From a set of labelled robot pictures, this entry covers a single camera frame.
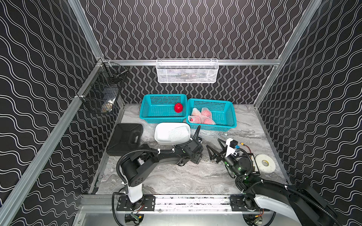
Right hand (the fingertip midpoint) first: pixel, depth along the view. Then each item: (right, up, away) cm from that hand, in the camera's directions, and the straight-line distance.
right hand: (213, 142), depth 77 cm
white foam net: (-18, +3, +26) cm, 32 cm away
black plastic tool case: (-55, 0, +16) cm, 57 cm away
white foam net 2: (-20, -2, +17) cm, 27 cm away
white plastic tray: (-32, +3, +25) cm, 41 cm away
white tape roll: (+35, -15, +11) cm, 39 cm away
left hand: (-8, -8, +13) cm, 18 cm away
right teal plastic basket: (+15, +17, +36) cm, 43 cm away
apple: (-20, +21, +34) cm, 45 cm away
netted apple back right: (+1, +16, +29) cm, 33 cm away
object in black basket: (-61, +20, +6) cm, 65 cm away
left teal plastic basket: (-35, +21, +41) cm, 58 cm away
